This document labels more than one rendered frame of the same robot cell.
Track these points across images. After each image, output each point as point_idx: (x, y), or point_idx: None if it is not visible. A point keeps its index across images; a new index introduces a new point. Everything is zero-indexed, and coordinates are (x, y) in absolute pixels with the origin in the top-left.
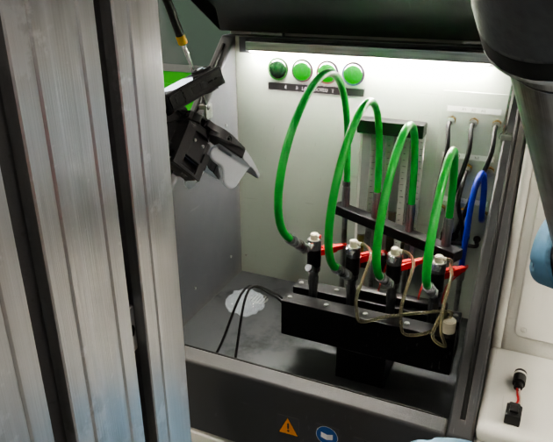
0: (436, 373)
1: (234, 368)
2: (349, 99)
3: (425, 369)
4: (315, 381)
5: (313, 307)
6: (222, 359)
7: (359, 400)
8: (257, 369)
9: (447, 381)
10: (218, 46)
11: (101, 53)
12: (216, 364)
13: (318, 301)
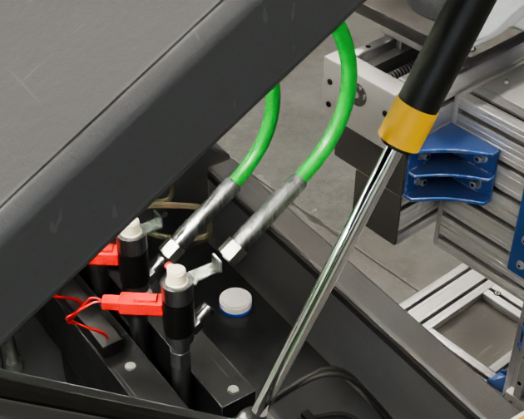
0: (38, 345)
1: (417, 330)
2: None
3: (45, 358)
4: (313, 266)
5: (214, 345)
6: (427, 356)
7: (283, 219)
8: (383, 314)
9: (42, 327)
10: (13, 417)
11: None
12: (442, 350)
13: (192, 355)
